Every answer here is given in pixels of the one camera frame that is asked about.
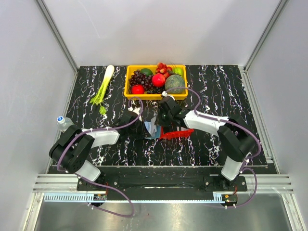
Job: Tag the red lychee cluster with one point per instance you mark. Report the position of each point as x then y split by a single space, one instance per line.
162 68

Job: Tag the red plastic card tray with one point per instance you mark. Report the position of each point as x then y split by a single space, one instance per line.
164 134

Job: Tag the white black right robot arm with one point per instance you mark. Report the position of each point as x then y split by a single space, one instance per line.
236 140

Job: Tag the green netted melon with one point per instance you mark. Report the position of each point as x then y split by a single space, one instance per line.
173 82

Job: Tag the red tomato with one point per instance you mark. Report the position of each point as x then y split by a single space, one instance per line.
137 89

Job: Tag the dark blueberry cluster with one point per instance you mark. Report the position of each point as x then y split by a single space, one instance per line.
156 90

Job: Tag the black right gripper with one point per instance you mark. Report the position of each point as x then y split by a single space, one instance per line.
163 123

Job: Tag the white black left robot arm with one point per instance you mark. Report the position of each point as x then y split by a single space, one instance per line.
73 148

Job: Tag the yellow plastic fruit bin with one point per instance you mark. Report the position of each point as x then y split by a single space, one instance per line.
132 68

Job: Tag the clear plastic water bottle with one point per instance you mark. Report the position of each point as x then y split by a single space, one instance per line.
63 123

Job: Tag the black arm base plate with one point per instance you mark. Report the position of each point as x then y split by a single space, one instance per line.
206 183

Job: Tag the red pomegranate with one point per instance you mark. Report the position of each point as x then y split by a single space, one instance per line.
158 80

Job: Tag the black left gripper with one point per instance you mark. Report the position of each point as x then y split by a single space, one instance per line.
144 133

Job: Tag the blue leather card holder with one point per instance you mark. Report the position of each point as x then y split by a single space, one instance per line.
153 130

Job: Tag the green white celery stalk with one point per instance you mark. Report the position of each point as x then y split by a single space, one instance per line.
98 98

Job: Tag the dark green avocado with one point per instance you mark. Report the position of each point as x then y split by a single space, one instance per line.
146 71

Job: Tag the dark purple grape bunch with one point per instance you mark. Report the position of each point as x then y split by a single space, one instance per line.
139 78

